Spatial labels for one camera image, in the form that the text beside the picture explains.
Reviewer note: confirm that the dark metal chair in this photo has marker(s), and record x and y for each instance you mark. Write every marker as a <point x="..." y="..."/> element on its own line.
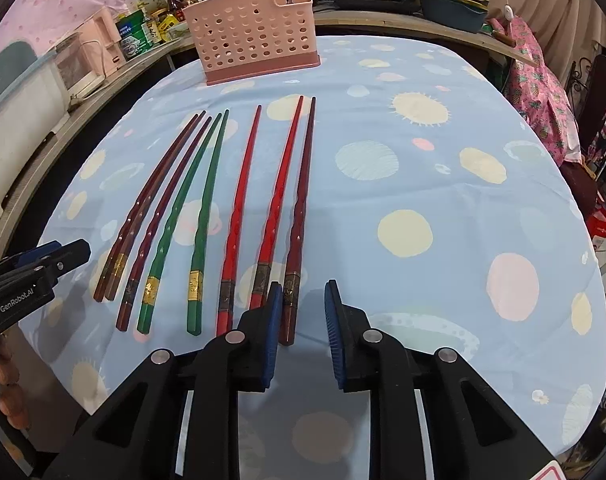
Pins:
<point x="603" y="80"/>

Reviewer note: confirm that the red chopstick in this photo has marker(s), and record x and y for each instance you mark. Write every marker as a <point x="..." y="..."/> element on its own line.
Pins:
<point x="228" y="280"/>
<point x="266" y="260"/>

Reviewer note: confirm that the row of coloured chopsticks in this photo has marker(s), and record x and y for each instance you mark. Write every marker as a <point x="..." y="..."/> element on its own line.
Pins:
<point x="132" y="287"/>

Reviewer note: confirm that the dark brown chopstick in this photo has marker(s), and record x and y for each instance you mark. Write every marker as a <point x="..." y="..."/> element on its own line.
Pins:
<point x="115" y="277"/>
<point x="292" y="260"/>
<point x="103" y="277"/>

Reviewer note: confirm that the pink spotted curtain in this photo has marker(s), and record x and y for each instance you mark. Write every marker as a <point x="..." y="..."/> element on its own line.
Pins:
<point x="58" y="0"/>

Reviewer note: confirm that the black induction cooker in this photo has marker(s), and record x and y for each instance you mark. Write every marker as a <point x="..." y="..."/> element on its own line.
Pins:
<point x="373" y="5"/>

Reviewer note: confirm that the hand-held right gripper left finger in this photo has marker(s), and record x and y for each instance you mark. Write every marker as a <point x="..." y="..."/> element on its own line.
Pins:
<point x="274" y="340"/>

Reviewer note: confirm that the green and white canister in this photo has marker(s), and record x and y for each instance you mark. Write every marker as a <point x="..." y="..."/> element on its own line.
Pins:
<point x="133" y="35"/>

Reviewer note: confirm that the white and blue plastic box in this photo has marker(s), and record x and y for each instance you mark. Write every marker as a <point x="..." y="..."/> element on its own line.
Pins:
<point x="18" y="100"/>

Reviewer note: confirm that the green chopstick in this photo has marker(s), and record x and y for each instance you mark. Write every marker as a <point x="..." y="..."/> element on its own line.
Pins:
<point x="150" y="295"/>
<point x="195" y="285"/>

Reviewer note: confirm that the blue dotted tablecloth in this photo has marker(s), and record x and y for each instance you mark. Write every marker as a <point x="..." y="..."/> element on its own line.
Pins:
<point x="408" y="210"/>

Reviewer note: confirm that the white kitchen appliance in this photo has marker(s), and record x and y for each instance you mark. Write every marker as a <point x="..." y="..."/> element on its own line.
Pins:
<point x="75" y="67"/>

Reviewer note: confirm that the pink floral cloth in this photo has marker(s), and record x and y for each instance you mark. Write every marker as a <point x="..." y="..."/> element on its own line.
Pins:
<point x="533" y="90"/>

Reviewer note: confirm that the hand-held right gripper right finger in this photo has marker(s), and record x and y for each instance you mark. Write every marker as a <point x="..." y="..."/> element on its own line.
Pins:
<point x="333" y="340"/>

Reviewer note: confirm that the yellow packet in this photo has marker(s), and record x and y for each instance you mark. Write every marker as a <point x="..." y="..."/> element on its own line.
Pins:
<point x="165" y="22"/>

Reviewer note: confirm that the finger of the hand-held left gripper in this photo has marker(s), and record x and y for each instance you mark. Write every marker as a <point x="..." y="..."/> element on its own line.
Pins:
<point x="33" y="256"/>
<point x="70" y="255"/>

